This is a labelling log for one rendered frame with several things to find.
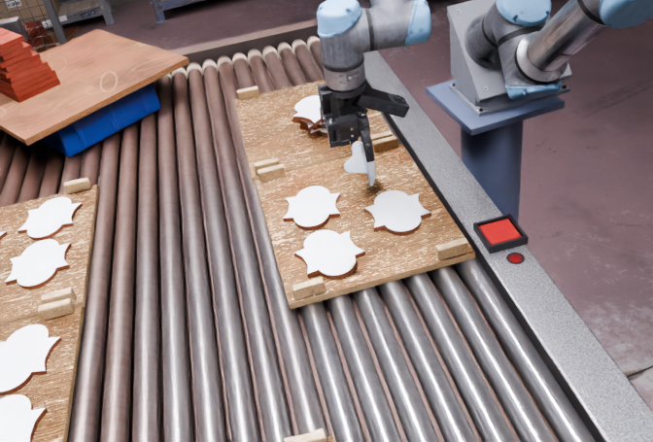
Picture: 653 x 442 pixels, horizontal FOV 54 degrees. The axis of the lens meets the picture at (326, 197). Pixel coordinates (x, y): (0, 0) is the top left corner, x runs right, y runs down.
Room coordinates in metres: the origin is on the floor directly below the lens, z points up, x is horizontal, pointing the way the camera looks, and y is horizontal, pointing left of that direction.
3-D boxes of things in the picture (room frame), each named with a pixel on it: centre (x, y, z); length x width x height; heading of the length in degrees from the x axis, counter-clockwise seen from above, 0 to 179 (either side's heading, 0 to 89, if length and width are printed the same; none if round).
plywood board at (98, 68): (1.76, 0.67, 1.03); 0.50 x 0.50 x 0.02; 41
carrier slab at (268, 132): (1.45, 0.01, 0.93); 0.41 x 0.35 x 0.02; 6
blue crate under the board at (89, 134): (1.70, 0.63, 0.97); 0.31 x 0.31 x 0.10; 41
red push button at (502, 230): (0.91, -0.31, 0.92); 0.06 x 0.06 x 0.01; 7
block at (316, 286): (0.83, 0.06, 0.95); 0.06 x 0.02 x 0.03; 98
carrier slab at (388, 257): (1.04, -0.05, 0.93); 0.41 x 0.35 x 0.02; 8
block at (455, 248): (0.86, -0.21, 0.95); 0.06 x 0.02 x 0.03; 98
